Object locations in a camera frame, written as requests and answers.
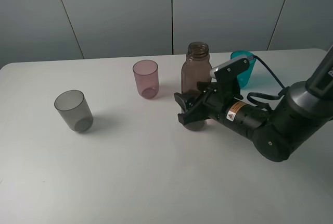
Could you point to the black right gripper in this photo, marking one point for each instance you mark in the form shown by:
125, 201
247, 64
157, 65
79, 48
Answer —
223, 104

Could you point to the brown translucent water bottle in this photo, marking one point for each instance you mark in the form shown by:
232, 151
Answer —
196, 67

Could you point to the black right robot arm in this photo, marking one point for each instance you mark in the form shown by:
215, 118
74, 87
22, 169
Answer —
277, 125

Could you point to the teal translucent plastic cup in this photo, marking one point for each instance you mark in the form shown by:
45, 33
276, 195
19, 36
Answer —
244, 77

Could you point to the pink translucent plastic cup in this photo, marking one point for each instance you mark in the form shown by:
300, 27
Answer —
146, 78

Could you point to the grey translucent plastic cup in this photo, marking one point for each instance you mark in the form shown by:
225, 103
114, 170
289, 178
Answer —
74, 109

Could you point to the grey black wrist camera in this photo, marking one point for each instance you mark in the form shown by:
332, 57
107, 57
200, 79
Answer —
226, 75

